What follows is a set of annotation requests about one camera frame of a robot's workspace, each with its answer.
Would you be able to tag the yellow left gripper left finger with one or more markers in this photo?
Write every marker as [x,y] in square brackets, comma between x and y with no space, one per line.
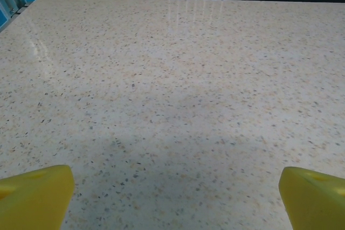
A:
[35,200]

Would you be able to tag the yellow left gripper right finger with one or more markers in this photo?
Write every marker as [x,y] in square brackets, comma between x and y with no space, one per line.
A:
[315,203]

